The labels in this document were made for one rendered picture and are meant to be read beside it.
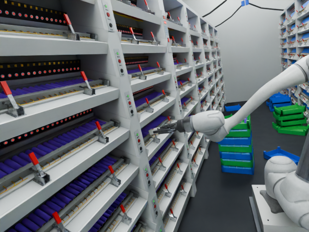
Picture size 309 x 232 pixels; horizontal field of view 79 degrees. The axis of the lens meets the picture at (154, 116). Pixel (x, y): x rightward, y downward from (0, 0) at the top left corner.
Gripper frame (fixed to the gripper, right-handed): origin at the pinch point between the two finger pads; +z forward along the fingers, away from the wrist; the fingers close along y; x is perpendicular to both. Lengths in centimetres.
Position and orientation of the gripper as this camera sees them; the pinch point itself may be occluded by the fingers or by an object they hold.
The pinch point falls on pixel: (154, 130)
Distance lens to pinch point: 116.5
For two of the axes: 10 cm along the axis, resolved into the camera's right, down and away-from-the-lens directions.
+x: -3.2, -9.3, -1.7
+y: 4.1, -3.0, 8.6
